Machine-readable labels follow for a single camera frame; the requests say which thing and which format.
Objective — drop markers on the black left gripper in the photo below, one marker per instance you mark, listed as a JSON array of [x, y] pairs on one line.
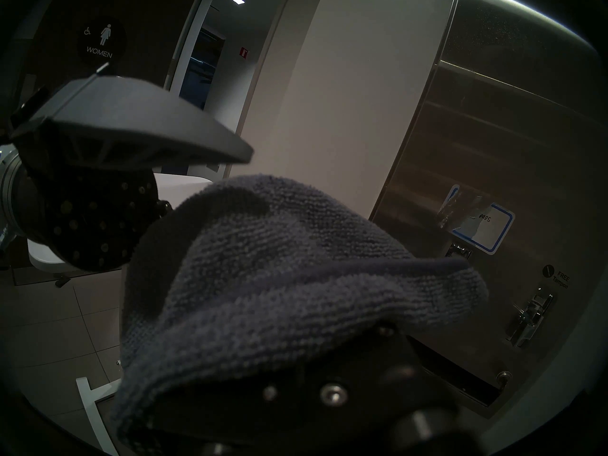
[[90, 213]]

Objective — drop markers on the grey microfiber cloth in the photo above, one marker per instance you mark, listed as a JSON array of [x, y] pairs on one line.
[[285, 270]]

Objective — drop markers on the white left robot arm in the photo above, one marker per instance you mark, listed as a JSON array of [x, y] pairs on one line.
[[7, 189]]

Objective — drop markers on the round women restroom sign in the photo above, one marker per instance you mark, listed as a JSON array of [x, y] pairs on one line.
[[102, 42]]

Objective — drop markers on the chrome dispenser lever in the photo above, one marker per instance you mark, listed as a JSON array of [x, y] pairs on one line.
[[529, 317], [458, 251]]

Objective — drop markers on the white blue-bordered label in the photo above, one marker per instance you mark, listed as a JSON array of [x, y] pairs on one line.
[[491, 224]]

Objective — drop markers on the free tampons label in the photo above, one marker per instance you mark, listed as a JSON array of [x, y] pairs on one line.
[[555, 275]]

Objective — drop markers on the red wall sign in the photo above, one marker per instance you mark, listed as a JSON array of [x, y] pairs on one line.
[[243, 52]]

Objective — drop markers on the stainless steel wall dispenser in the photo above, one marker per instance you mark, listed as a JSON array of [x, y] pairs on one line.
[[498, 127]]

